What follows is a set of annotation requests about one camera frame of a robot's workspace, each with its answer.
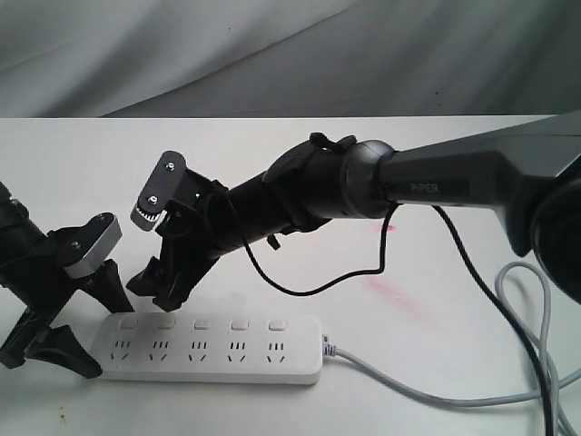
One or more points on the grey backdrop cloth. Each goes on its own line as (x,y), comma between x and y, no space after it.
(288,58)

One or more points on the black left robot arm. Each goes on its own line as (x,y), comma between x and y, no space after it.
(44,270)

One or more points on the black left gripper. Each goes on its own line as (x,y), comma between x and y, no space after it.
(30,270)

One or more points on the white five-outlet power strip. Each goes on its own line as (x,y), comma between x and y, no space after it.
(210,347)

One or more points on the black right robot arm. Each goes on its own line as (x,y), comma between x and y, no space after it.
(528,175)

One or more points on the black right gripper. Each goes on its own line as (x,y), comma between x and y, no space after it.
(186,244)

